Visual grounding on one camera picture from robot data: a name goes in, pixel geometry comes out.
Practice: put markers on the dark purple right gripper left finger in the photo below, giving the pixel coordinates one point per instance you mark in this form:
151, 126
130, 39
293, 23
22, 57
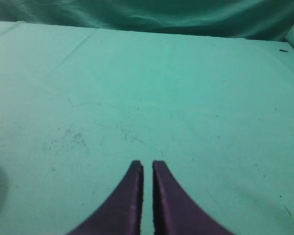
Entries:
121, 212

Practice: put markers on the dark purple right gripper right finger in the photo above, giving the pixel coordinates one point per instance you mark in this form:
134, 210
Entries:
174, 211

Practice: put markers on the green backdrop cloth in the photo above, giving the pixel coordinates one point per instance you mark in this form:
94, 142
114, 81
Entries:
271, 20

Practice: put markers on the green table cloth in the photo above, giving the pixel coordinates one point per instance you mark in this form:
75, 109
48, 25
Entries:
77, 105

